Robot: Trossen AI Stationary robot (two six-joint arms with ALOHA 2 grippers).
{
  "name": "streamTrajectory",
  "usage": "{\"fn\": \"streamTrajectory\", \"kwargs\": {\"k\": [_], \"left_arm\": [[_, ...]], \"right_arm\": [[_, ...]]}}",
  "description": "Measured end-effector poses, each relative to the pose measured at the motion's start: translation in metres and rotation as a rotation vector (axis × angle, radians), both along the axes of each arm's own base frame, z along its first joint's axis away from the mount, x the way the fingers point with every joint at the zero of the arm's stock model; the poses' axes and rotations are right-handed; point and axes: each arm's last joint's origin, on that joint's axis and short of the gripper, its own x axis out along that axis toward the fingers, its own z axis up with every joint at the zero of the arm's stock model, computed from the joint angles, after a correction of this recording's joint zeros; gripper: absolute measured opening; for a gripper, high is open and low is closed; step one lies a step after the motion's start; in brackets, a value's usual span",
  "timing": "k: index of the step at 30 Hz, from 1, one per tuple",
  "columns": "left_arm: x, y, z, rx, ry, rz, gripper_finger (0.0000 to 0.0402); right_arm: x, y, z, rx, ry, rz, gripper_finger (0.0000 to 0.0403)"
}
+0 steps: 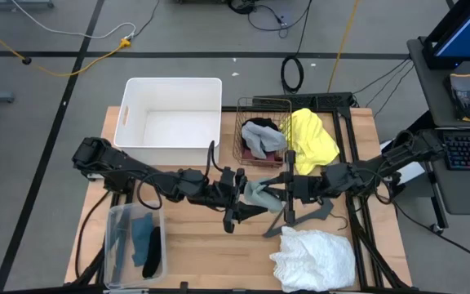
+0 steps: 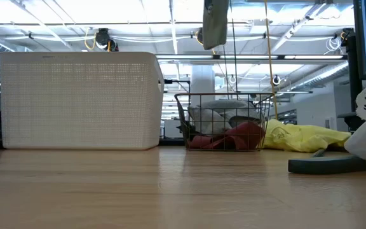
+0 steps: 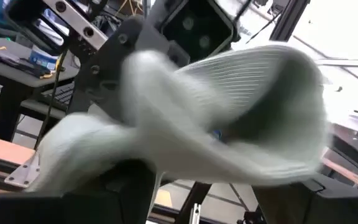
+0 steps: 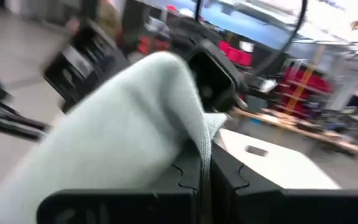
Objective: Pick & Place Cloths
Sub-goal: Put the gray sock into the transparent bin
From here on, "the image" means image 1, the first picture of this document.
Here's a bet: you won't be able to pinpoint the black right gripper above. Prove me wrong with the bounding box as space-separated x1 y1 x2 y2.
260 149 327 227

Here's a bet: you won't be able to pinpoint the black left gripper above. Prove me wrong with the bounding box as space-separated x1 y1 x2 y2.
208 165 269 235

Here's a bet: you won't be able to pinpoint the pale green knitted cloth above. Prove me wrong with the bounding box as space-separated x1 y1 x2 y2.
242 176 286 214

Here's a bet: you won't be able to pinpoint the maroon cloth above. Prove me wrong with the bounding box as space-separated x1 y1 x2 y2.
241 140 284 164

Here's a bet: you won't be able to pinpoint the light grey cloth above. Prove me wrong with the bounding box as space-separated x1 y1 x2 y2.
241 120 289 160

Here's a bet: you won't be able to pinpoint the yellow cloth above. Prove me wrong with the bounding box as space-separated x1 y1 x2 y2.
280 107 341 176

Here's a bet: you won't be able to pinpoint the black pants cloth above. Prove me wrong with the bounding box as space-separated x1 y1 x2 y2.
246 117 280 132

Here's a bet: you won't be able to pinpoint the white lace cloth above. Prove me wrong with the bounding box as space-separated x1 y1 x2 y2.
269 225 357 293

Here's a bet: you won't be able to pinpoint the black sock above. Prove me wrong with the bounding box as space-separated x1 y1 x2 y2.
141 225 163 279

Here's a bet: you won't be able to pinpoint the blue knitted cloth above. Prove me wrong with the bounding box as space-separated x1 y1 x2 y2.
131 212 155 268

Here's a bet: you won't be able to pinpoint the grey clothes hanger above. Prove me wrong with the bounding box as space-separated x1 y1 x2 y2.
262 198 348 239

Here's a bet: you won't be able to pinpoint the clear plastic container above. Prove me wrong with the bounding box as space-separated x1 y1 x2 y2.
103 199 170 290

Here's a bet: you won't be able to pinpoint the white perforated plastic bin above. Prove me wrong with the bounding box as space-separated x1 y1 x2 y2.
113 76 224 167

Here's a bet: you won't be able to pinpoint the grey computer cart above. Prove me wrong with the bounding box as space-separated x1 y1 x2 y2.
381 36 470 236

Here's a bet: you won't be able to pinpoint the black floor equipment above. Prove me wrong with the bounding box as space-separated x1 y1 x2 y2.
173 0 259 16

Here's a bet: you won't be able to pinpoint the grey black work gloves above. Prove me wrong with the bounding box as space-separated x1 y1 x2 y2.
442 73 470 123

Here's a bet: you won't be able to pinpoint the black computer monitor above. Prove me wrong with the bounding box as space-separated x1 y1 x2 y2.
422 0 470 70

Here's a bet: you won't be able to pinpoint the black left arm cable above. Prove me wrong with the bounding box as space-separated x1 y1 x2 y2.
135 140 226 212

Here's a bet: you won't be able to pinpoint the wire mesh basket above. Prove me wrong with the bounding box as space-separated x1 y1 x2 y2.
232 96 294 168

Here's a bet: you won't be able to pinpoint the black aluminium rig frame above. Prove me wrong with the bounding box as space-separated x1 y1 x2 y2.
64 105 414 294

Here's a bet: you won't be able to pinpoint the black coiled cable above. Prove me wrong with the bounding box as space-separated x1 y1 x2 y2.
279 0 314 95

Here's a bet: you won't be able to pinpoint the thin black cable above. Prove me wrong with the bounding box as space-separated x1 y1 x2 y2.
352 56 412 96

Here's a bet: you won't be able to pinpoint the yellow hanging cable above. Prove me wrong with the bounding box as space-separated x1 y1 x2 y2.
326 0 361 94

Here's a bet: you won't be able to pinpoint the black cable with adapter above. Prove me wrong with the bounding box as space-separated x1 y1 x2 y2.
246 0 291 40

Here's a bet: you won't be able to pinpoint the black floor cable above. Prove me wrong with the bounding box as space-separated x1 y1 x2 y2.
74 189 112 281
389 194 470 269

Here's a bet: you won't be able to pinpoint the yellow extension cable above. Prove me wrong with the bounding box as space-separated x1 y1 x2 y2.
0 16 133 78

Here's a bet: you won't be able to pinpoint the white floor cable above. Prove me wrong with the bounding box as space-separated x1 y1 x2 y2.
12 0 137 41

